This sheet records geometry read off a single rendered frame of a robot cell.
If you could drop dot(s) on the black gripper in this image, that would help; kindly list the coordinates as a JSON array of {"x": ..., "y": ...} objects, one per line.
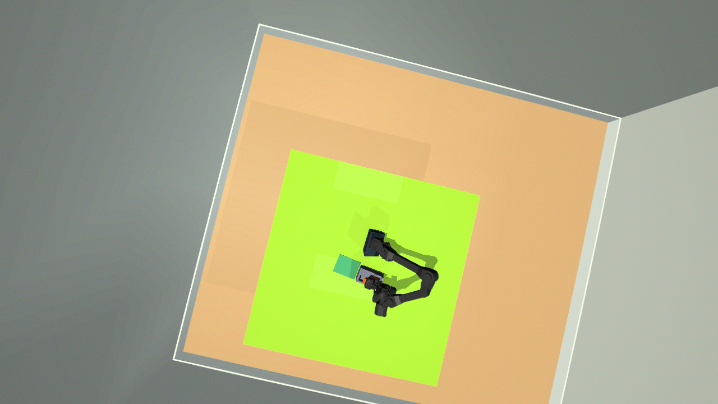
[{"x": 372, "y": 284}]

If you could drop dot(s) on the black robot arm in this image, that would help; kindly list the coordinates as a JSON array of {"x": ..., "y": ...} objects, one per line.
[{"x": 383, "y": 300}]

